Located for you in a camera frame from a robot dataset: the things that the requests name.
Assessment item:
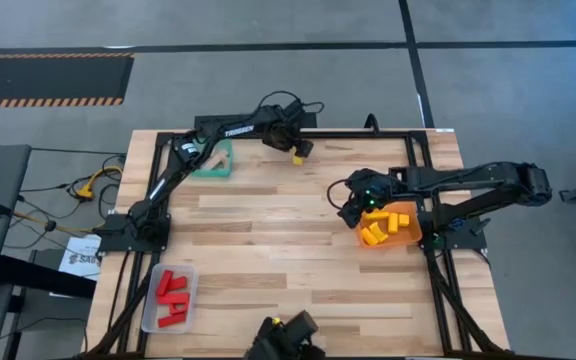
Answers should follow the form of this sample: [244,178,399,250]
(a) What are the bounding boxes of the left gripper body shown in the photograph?
[260,112,303,151]

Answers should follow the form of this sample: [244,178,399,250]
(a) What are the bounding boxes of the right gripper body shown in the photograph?
[350,172,395,211]

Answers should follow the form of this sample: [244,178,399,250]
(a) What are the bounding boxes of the orange translucent bin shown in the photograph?
[356,200,424,250]

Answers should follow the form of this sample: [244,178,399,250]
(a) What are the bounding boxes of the green translucent bin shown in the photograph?
[190,138,234,179]

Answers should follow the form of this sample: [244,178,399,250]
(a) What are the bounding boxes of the black boxy device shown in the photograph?
[244,309,327,360]

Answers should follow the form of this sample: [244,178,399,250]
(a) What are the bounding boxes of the clear plastic bin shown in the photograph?
[140,263,200,335]

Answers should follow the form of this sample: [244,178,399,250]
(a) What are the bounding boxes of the white printed paper sheet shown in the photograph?
[58,233,103,282]

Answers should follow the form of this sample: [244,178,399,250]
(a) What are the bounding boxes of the hazard striped black floor mat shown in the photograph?
[0,52,136,109]

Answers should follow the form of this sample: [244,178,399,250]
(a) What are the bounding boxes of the dark grey side desk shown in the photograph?
[0,144,33,294]

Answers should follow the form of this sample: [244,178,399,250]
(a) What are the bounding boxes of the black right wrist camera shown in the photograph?
[352,169,382,195]

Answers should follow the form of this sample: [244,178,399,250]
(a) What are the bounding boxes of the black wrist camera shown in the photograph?
[281,98,305,120]
[352,169,382,195]

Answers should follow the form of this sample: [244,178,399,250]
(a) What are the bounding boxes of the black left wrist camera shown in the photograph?
[281,98,305,120]

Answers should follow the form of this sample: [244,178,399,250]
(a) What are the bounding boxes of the black aluminium table frame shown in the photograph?
[83,128,514,360]

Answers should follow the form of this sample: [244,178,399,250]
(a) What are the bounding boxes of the yellow floor cable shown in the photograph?
[11,166,125,237]

